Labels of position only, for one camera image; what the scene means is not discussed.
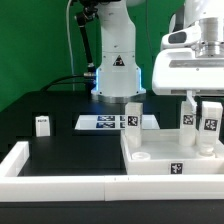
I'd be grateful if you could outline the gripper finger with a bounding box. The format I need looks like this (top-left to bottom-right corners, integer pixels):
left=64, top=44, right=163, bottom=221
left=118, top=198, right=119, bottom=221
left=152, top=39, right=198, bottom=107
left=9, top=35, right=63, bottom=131
left=186, top=90, right=197, bottom=115

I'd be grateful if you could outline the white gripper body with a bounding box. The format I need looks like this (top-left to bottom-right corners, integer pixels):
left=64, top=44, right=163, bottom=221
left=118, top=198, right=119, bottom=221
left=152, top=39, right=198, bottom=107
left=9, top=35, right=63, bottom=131
left=152, top=48, right=224, bottom=96

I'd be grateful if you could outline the white square tabletop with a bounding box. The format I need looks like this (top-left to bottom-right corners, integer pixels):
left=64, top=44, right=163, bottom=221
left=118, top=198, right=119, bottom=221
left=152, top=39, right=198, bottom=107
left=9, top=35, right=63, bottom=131
left=121, top=129, right=224, bottom=175

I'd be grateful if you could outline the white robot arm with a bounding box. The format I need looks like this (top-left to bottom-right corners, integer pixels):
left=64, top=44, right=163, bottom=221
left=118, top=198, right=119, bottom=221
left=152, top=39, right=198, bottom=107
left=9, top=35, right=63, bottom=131
left=76, top=0, right=224, bottom=102

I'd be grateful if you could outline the AprilTag marker sheet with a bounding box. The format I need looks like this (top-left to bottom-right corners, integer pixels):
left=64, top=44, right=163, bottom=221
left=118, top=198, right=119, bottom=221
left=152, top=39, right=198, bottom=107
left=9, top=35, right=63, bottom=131
left=75, top=115, right=159, bottom=130

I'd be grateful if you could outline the white U-shaped fence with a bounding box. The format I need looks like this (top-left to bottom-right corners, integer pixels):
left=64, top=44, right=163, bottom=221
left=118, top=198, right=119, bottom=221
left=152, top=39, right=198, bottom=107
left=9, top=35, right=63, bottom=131
left=0, top=141, right=224, bottom=202

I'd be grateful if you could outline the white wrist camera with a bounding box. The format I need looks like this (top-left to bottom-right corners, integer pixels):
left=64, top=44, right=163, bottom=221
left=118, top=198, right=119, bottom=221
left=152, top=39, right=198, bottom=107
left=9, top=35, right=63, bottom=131
left=161, top=26, right=201, bottom=50

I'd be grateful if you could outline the black cable bundle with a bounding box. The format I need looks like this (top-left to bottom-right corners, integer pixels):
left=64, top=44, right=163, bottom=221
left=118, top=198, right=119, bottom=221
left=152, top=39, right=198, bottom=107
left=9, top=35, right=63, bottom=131
left=39, top=74, right=98, bottom=93

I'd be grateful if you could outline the grey hanging cable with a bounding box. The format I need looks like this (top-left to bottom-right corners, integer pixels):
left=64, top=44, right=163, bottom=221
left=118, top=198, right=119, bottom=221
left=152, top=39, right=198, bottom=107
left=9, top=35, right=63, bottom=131
left=65, top=0, right=76, bottom=92

